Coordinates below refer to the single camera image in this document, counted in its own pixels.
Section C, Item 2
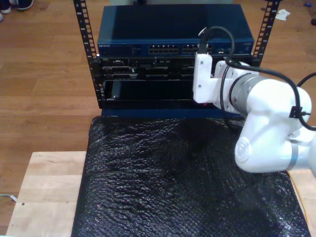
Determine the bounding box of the black empty rack chassis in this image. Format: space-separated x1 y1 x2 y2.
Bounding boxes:
102 79 249 109

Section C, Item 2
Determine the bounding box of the black perforated rack post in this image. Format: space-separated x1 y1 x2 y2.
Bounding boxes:
243 0 281 109
73 0 106 110

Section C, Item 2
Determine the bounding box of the person's dark shoe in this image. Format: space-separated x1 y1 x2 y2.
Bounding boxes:
16 0 35 10

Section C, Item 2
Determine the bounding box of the crumpled white paper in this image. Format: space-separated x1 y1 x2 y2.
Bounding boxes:
275 9 291 22

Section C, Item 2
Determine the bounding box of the black bubble wrap mat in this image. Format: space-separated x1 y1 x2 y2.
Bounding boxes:
71 115 311 237

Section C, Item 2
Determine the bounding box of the black rack server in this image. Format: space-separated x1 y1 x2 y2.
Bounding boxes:
97 57 254 81

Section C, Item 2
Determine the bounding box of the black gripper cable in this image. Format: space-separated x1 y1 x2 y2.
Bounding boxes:
220 64 237 130

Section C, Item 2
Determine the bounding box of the blue network switch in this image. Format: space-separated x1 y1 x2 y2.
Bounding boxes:
97 4 255 58

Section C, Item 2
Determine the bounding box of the blue rack base plate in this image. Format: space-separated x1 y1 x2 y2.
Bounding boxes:
100 107 248 119

